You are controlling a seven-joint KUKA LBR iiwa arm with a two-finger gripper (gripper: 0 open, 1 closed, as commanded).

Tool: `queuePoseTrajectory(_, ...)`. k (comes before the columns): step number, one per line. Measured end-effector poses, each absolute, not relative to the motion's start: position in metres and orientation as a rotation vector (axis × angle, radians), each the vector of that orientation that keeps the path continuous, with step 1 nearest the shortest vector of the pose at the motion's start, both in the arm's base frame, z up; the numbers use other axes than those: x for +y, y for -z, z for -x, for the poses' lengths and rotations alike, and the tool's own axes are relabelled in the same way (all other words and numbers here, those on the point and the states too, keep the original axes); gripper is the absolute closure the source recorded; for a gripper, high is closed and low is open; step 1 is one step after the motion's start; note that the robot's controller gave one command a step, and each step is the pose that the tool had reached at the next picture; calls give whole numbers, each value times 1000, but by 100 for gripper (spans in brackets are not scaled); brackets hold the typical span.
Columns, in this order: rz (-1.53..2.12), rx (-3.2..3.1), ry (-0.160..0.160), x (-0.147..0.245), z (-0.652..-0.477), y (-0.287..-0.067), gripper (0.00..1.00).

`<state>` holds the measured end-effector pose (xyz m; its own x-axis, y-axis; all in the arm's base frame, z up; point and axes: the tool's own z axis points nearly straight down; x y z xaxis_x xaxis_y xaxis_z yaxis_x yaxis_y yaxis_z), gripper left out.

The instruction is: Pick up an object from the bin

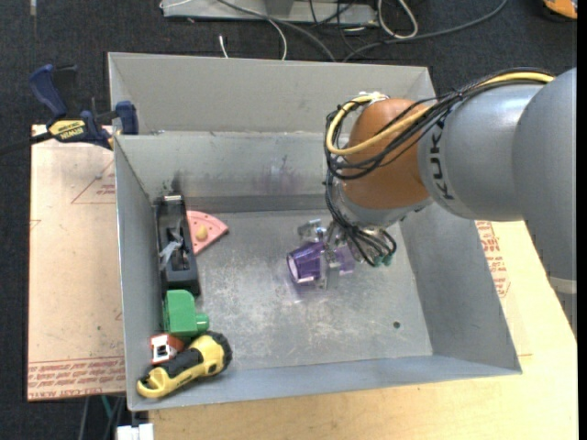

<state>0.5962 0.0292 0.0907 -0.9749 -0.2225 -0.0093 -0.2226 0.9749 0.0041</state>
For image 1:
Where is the yellow and black flashlight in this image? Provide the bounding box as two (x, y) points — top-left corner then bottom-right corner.
(136, 331), (234, 401)

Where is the small orange and white box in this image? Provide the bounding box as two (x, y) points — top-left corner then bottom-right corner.
(150, 333), (184, 367)

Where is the grey metal bin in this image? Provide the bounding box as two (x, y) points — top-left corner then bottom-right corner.
(107, 51), (523, 413)

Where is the green toy block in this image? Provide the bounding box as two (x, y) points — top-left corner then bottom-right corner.
(162, 289), (210, 338)

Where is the brown cardboard board, red print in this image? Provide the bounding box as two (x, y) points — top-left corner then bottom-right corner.
(27, 124), (536, 402)

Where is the pink toy pizza slice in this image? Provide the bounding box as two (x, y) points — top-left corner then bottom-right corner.
(185, 210), (230, 256)

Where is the black stapler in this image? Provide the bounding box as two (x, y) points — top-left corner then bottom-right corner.
(153, 193), (202, 298)

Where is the purple clear plastic cup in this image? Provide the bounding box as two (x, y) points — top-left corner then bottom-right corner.
(286, 241), (357, 286)

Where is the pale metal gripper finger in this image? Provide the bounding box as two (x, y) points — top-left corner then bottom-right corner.
(297, 219), (329, 247)
(316, 257), (343, 292)

